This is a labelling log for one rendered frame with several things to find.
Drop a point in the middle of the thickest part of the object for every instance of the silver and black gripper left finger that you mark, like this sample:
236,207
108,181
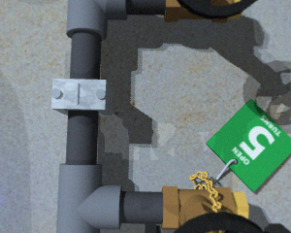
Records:
151,227

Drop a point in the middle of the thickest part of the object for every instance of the dark grey pipe with three valves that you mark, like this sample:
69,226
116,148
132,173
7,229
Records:
85,205

